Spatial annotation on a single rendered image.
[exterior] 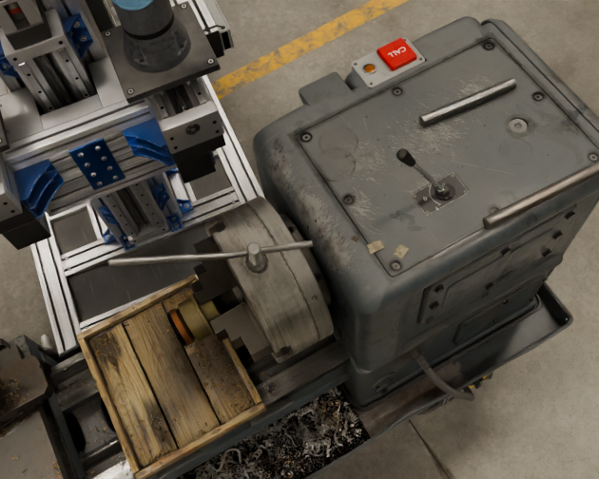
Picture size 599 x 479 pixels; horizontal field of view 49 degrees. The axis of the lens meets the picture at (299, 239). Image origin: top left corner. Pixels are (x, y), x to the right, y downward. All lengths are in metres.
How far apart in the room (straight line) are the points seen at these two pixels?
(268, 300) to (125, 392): 0.48
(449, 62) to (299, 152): 0.36
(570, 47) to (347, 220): 2.21
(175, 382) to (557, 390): 1.41
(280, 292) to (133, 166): 0.74
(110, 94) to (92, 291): 0.94
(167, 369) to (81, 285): 0.99
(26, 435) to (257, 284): 0.60
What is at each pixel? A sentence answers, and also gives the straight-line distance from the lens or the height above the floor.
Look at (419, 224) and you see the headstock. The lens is 1.19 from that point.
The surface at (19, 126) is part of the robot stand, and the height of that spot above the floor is 1.07.
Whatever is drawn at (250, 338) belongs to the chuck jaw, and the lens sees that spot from 1.27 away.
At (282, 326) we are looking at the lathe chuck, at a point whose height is 1.16.
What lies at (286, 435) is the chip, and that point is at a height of 0.58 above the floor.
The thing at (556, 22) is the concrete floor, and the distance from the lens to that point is 3.34.
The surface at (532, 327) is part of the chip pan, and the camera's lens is 1.93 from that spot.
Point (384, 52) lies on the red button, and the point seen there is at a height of 1.27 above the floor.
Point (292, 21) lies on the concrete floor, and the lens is 3.26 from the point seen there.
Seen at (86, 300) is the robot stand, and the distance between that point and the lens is 2.43.
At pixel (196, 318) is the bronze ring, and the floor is 1.12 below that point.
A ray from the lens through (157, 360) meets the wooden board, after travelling 1.53.
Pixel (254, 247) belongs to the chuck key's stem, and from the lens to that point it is 1.10.
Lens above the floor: 2.30
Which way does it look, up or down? 63 degrees down
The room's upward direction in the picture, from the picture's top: 9 degrees counter-clockwise
